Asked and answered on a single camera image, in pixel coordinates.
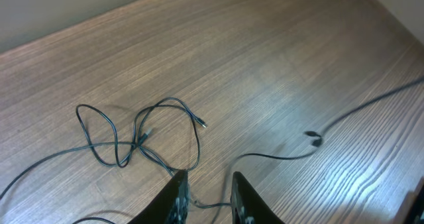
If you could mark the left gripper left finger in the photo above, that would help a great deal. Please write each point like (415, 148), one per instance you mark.
(170, 206)

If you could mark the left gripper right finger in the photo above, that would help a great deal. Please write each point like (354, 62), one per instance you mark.
(247, 205)

